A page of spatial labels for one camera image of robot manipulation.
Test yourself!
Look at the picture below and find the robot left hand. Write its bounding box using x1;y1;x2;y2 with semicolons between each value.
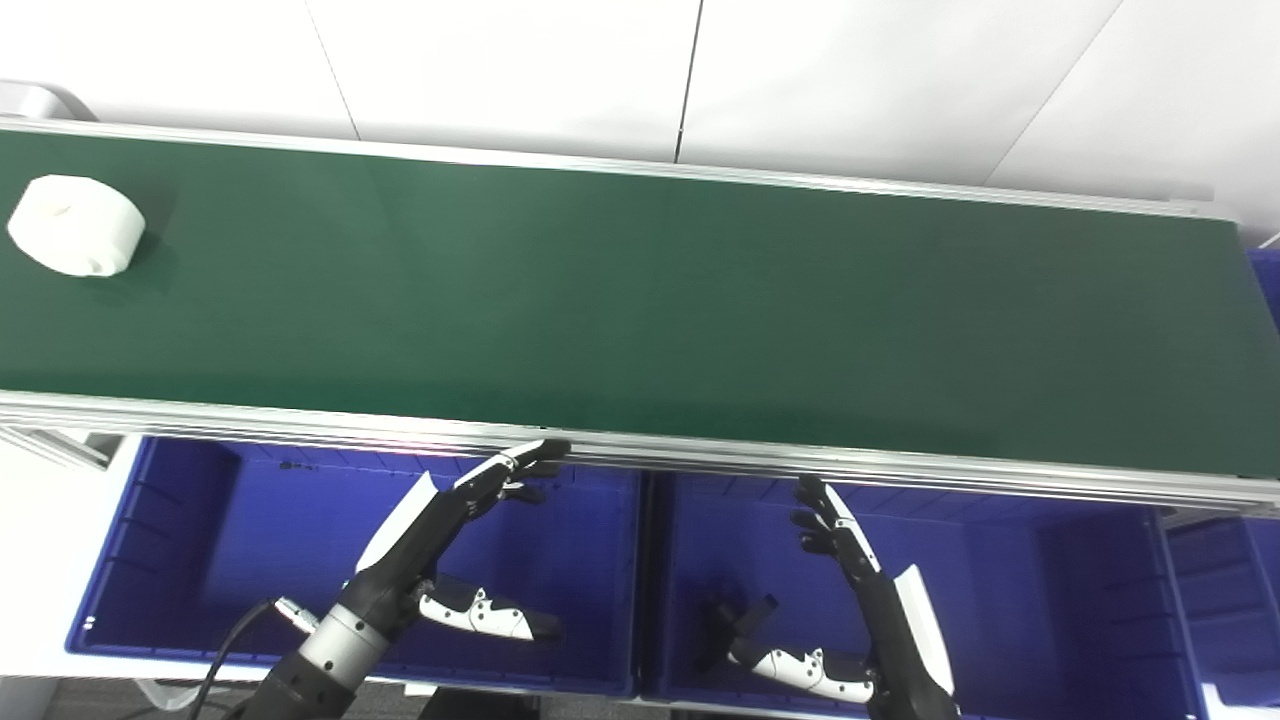
340;438;573;643

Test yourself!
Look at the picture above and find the grey conveyor end housing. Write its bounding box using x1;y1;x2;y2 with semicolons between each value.
0;82;98;123

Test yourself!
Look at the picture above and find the green conveyor belt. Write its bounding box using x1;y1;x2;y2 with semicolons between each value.
0;130;1280;479
0;117;1280;516

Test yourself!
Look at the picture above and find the black robot torso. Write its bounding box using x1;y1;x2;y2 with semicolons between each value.
420;688;546;720

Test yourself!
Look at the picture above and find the white round plastic part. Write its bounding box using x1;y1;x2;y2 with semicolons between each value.
7;175;147;278

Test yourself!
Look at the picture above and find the blue plastic bin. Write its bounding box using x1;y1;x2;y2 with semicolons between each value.
640;470;1206;720
1245;248;1280;331
1160;510;1280;720
65;435;646;698

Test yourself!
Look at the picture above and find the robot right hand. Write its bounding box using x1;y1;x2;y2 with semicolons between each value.
728;475;959;720

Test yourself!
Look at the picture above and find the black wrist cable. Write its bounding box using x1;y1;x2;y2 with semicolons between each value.
190;597;321;720

